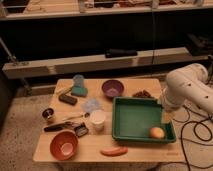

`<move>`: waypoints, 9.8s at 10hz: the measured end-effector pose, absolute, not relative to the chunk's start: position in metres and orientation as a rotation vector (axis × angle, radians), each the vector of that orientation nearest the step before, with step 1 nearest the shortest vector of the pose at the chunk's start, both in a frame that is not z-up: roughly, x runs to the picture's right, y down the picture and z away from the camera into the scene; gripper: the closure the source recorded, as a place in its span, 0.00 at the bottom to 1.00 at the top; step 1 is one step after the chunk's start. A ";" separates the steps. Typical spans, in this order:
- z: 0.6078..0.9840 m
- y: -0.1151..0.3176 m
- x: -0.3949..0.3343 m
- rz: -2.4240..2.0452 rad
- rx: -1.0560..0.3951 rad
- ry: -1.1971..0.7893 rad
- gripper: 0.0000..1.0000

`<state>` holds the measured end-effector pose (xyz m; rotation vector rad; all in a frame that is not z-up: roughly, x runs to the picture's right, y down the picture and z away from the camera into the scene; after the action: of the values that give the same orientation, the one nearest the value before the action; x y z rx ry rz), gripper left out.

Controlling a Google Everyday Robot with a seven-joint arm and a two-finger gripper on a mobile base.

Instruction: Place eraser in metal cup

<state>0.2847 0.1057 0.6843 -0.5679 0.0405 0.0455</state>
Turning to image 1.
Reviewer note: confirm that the black eraser block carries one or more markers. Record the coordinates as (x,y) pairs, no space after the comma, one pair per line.
(67,99)

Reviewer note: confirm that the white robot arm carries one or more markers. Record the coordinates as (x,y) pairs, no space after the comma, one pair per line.
(187,83)

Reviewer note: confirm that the blue translucent cup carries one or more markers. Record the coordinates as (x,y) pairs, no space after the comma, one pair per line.
(78,80)

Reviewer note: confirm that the white paper cup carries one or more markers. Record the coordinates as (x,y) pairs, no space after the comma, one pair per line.
(97,118)

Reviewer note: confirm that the small metal cup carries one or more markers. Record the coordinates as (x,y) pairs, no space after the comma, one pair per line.
(48,115)

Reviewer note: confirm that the purple bowl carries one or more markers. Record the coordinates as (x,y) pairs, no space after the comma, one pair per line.
(112,88)

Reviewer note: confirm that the clear crumpled plastic bag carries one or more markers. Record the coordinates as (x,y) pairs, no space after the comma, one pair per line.
(91,105)

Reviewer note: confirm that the teal sponge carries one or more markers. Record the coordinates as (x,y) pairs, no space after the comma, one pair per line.
(79,91)

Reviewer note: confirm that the black object on shelf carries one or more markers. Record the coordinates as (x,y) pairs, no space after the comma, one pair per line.
(112,53)

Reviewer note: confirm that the wooden stick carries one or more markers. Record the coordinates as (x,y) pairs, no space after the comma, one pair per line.
(63,90)

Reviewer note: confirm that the spoon with dark tip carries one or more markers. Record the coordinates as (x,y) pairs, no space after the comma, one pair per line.
(85,115)

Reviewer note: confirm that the brown crumbly snack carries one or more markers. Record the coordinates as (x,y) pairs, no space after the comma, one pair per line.
(142,94)

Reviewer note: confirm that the green plastic tray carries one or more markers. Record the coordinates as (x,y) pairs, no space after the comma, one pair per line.
(132,119)

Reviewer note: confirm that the orange carrot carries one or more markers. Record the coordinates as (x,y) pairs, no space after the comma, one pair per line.
(116,152)

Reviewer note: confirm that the yellow red apple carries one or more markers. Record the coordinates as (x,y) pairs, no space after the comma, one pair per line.
(157,132)

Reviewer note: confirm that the orange bowl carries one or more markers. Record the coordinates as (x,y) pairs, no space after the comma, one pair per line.
(64,145)

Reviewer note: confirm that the wooden shelf rack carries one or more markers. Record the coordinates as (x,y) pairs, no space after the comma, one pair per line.
(60,43)

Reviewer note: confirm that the black handled scissors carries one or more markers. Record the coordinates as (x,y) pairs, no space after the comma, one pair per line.
(61,126)

